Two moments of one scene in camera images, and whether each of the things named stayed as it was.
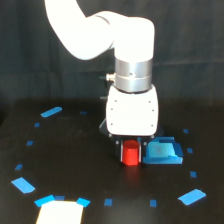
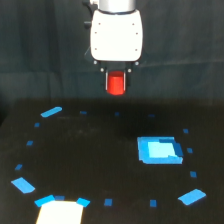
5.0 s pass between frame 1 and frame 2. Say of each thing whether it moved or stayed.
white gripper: moved
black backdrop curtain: stayed
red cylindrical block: moved
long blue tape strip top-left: stayed
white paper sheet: stayed
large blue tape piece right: stayed
